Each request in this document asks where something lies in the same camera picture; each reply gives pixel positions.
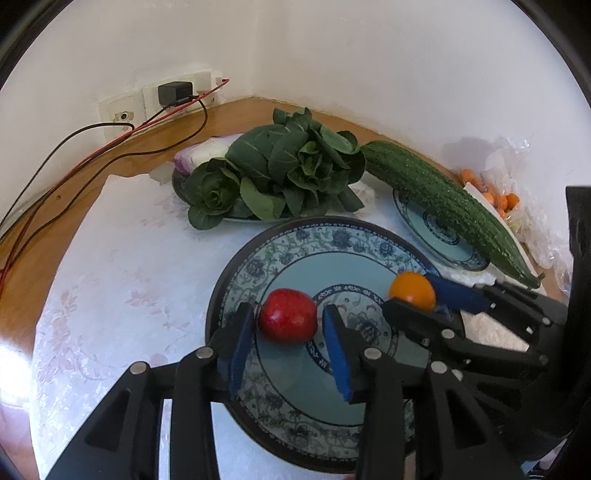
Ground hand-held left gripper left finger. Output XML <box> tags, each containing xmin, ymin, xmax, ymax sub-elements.
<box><xmin>46</xmin><ymin>302</ymin><xmax>257</xmax><ymax>480</ymax></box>

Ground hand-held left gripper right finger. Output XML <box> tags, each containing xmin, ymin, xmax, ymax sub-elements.
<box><xmin>322</xmin><ymin>305</ymin><xmax>527</xmax><ymax>480</ymax></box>

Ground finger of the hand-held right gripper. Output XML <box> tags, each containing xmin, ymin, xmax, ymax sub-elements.
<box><xmin>424</xmin><ymin>273</ymin><xmax>570</xmax><ymax>343</ymax></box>
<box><xmin>382</xmin><ymin>298</ymin><xmax>551</xmax><ymax>385</ymax></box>

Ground orange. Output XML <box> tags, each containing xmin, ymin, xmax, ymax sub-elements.
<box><xmin>389</xmin><ymin>271</ymin><xmax>437</xmax><ymax>311</ymax></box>

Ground red apple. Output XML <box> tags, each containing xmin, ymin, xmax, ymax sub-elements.
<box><xmin>259</xmin><ymin>289</ymin><xmax>318</xmax><ymax>344</ymax></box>

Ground large blue patterned plate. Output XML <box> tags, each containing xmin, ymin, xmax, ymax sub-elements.
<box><xmin>205</xmin><ymin>218</ymin><xmax>451</xmax><ymax>474</ymax></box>

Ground clear plastic bag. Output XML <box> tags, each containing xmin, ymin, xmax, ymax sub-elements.
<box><xmin>445</xmin><ymin>136</ymin><xmax>575</xmax><ymax>282</ymax></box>

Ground small blue patterned plate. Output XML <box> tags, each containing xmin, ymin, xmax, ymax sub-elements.
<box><xmin>392</xmin><ymin>187</ymin><xmax>490</xmax><ymax>272</ymax></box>

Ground pile of small oranges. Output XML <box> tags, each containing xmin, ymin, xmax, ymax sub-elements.
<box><xmin>459</xmin><ymin>168</ymin><xmax>522</xmax><ymax>220</ymax></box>

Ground green ridged gourd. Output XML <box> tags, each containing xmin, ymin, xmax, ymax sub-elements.
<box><xmin>360</xmin><ymin>141</ymin><xmax>546</xmax><ymax>291</ymax></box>

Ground white floral tablecloth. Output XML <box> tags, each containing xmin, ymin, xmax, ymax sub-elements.
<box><xmin>32</xmin><ymin>173</ymin><xmax>548</xmax><ymax>480</ymax></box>

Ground dark plate under greens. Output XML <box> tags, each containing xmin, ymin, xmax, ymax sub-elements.
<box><xmin>172</xmin><ymin>165</ymin><xmax>278</xmax><ymax>224</ymax></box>

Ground leafy green vegetable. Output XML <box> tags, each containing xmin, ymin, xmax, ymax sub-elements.
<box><xmin>185</xmin><ymin>107</ymin><xmax>368</xmax><ymax>232</ymax></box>

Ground purple white cabbage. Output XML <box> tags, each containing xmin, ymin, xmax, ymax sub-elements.
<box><xmin>174</xmin><ymin>137</ymin><xmax>242</xmax><ymax>176</ymax></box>

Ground black power adapter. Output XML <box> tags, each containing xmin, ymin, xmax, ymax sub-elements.
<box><xmin>158</xmin><ymin>82</ymin><xmax>195</xmax><ymax>108</ymax></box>

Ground black cable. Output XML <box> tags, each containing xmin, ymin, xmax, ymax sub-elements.
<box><xmin>0</xmin><ymin>122</ymin><xmax>136</xmax><ymax>229</ymax></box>
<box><xmin>0</xmin><ymin>97</ymin><xmax>208</xmax><ymax>278</ymax></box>

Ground black and red cables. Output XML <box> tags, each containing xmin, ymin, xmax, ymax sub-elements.
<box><xmin>0</xmin><ymin>78</ymin><xmax>230</xmax><ymax>289</ymax></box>

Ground white power wall socket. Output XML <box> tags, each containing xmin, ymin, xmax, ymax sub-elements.
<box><xmin>141</xmin><ymin>78</ymin><xmax>195</xmax><ymax>112</ymax></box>
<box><xmin>191</xmin><ymin>69</ymin><xmax>223</xmax><ymax>104</ymax></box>

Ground white coax wall socket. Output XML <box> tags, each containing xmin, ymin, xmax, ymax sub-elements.
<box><xmin>98</xmin><ymin>92</ymin><xmax>147</xmax><ymax>141</ymax></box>

